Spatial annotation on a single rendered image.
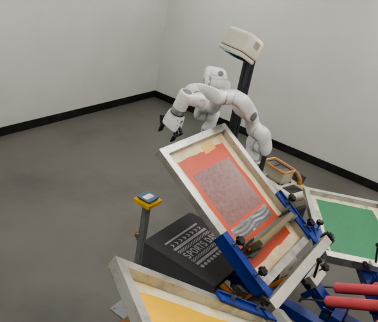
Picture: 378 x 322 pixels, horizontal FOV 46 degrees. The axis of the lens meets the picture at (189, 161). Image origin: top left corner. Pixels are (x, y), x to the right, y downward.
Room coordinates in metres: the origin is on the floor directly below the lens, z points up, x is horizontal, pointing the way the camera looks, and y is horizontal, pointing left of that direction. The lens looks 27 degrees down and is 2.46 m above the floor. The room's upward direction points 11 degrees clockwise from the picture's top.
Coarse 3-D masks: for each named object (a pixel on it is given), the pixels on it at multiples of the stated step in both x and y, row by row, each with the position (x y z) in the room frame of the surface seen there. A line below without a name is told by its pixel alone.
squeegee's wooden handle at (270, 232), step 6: (288, 216) 1.93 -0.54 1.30; (276, 222) 1.89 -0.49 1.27; (282, 222) 1.86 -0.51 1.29; (270, 228) 1.83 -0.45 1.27; (276, 228) 1.80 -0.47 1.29; (264, 234) 1.72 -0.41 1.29; (270, 234) 1.74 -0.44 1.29; (258, 240) 1.67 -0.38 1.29; (264, 240) 1.69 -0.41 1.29; (252, 246) 1.68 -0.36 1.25; (258, 246) 1.67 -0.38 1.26
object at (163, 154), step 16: (224, 128) 2.31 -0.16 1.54; (176, 144) 1.96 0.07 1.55; (192, 144) 2.06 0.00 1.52; (240, 144) 2.28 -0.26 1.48; (160, 160) 1.85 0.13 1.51; (176, 176) 1.80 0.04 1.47; (256, 176) 2.18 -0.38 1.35; (192, 192) 1.76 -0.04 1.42; (272, 192) 2.12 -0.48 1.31; (208, 208) 1.73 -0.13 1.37; (208, 224) 1.68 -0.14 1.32; (304, 240) 1.95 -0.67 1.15; (288, 256) 1.79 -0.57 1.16; (272, 272) 1.64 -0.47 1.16
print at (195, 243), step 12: (192, 228) 2.16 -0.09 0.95; (204, 228) 2.18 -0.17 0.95; (168, 240) 2.00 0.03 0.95; (180, 240) 2.02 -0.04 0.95; (192, 240) 2.04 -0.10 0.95; (204, 240) 2.07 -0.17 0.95; (180, 252) 1.92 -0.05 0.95; (192, 252) 1.94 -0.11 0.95; (204, 252) 1.96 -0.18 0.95; (216, 252) 1.98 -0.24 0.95; (204, 264) 1.86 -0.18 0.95
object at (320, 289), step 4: (308, 272) 1.71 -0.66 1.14; (304, 280) 1.68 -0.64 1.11; (304, 284) 1.68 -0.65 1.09; (320, 284) 1.69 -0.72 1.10; (316, 288) 1.65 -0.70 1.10; (320, 288) 1.67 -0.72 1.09; (316, 292) 1.65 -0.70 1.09; (320, 292) 1.65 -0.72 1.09; (324, 292) 1.67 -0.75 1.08; (312, 296) 1.65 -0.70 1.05; (316, 296) 1.64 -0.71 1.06; (320, 296) 1.64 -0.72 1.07; (324, 296) 1.64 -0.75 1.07; (320, 304) 1.63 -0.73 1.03; (324, 304) 1.62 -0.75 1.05; (320, 308) 1.63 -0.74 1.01
